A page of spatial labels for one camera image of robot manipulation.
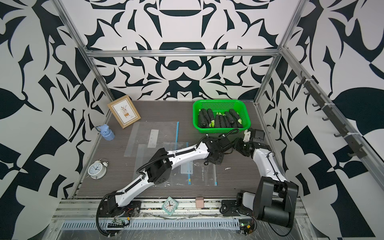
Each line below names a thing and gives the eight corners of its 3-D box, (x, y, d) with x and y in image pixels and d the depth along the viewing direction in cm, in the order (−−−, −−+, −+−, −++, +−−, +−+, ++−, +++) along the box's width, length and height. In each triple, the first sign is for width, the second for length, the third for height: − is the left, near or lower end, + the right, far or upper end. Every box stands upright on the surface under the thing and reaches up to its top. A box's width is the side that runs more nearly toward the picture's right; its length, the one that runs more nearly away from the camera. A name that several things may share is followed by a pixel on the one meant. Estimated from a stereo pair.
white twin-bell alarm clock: (89, 180, 85) (84, 177, 81) (96, 162, 91) (91, 159, 87) (103, 180, 85) (99, 177, 81) (109, 162, 91) (106, 159, 87)
